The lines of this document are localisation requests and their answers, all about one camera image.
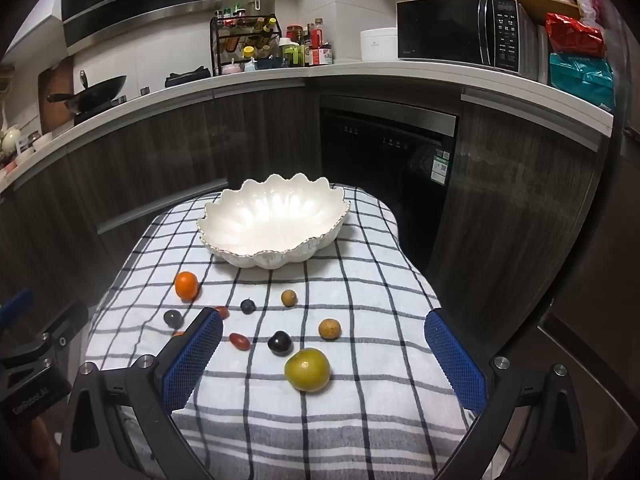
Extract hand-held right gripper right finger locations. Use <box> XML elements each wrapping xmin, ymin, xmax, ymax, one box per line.
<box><xmin>424</xmin><ymin>308</ymin><xmax>588</xmax><ymax>480</ymax></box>

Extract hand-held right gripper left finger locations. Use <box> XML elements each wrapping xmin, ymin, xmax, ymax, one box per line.
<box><xmin>59</xmin><ymin>306</ymin><xmax>224</xmax><ymax>480</ymax></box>

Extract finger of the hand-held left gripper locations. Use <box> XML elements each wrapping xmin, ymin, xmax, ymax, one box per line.
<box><xmin>0</xmin><ymin>287</ymin><xmax>35</xmax><ymax>333</ymax></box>
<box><xmin>0</xmin><ymin>300</ymin><xmax>90</xmax><ymax>376</ymax></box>

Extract dark purple grape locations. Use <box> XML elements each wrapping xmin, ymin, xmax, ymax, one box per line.
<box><xmin>267</xmin><ymin>330</ymin><xmax>292</xmax><ymax>357</ymax></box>

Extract yellow-green citrus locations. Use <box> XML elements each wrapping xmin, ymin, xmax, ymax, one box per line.
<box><xmin>284</xmin><ymin>347</ymin><xmax>332</xmax><ymax>393</ymax></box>

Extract white scalloped bowl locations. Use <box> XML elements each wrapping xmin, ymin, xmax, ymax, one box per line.
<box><xmin>196</xmin><ymin>173</ymin><xmax>352</xmax><ymax>268</ymax></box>

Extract white checked cloth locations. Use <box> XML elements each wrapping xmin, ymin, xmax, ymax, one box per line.
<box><xmin>80</xmin><ymin>182</ymin><xmax>488</xmax><ymax>480</ymax></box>

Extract black built-in dishwasher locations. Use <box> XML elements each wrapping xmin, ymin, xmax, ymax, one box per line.
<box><xmin>320</xmin><ymin>92</ymin><xmax>460</xmax><ymax>271</ymax></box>

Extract wooden cutting board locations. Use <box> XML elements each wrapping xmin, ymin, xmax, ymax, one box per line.
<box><xmin>39</xmin><ymin>56</ymin><xmax>76</xmax><ymax>133</ymax></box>

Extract black wok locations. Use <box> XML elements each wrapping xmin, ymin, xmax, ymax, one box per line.
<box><xmin>47</xmin><ymin>71</ymin><xmax>128</xmax><ymax>113</ymax></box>

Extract black stove burner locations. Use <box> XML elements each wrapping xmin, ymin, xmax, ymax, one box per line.
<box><xmin>165</xmin><ymin>67</ymin><xmax>211</xmax><ymax>88</ymax></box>

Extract white kitchen countertop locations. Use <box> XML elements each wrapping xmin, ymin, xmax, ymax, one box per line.
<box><xmin>0</xmin><ymin>60</ymin><xmax>615</xmax><ymax>196</ymax></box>

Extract teal plastic bag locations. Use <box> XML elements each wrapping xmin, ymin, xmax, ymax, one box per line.
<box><xmin>549</xmin><ymin>52</ymin><xmax>615</xmax><ymax>111</ymax></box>

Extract green and white container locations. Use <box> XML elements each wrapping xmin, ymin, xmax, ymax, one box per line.
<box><xmin>278</xmin><ymin>37</ymin><xmax>305</xmax><ymax>67</ymax></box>

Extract white rice cooker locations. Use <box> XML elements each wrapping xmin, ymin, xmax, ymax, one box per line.
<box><xmin>361</xmin><ymin>28</ymin><xmax>399</xmax><ymax>63</ymax></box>

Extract black steel range hood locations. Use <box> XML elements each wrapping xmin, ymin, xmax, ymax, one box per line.
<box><xmin>52</xmin><ymin>0</ymin><xmax>231</xmax><ymax>56</ymax></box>

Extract black microwave oven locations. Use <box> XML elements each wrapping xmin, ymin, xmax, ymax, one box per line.
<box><xmin>397</xmin><ymin>0</ymin><xmax>543</xmax><ymax>81</ymax></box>

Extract red label bottle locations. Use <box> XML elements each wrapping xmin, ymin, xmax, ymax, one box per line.
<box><xmin>306</xmin><ymin>17</ymin><xmax>333</xmax><ymax>67</ymax></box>

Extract red plastic bag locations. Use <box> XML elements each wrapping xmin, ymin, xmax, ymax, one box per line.
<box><xmin>545</xmin><ymin>12</ymin><xmax>606</xmax><ymax>58</ymax></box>

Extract black wire spice rack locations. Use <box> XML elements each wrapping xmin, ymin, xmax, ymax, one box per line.
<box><xmin>210</xmin><ymin>12</ymin><xmax>283</xmax><ymax>76</ymax></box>

